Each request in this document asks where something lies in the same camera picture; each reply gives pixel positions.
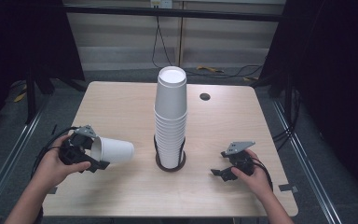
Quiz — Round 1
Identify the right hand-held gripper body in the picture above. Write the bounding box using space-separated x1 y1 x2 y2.
221 141 256 176

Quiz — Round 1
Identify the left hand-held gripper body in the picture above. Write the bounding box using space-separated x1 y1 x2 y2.
59 124 98 166

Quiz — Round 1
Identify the single white foam cup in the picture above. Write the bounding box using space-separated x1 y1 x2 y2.
89 135 135 164

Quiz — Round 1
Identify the black wire cup holder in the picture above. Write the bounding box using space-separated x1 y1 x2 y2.
153 134 187 173

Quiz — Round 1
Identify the stack of white foam cups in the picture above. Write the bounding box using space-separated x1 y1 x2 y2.
153 65 188 171

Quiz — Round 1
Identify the person's right hand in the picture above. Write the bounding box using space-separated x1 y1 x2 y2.
231 149 273 200

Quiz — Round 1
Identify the person's left hand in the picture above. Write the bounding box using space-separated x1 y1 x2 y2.
32 135 91 194

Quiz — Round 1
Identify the yellow floor tape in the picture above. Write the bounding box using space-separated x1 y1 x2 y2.
13 85 28 104

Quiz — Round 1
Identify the black curtain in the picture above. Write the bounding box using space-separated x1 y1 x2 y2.
0 0 86 138
258 0 358 204

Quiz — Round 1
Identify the black horizontal bar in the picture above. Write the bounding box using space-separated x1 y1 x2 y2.
62 4 286 22

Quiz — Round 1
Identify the right hand-held gripper black cable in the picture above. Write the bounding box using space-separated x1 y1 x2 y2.
250 157 274 191

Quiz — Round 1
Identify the bundle of black cables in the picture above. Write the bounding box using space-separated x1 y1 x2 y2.
272 88 303 152

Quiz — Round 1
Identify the aluminium floor rail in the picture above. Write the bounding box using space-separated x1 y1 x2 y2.
271 99 343 224
0 96 49 218

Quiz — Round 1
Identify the black stand post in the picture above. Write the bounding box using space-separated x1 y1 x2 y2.
24 66 39 125

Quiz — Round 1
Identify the black floor cable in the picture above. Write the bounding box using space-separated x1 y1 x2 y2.
186 63 264 79

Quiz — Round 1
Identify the hanging black cable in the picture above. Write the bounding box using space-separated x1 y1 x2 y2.
151 15 171 68

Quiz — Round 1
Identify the white wall socket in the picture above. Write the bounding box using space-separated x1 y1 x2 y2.
150 0 173 9

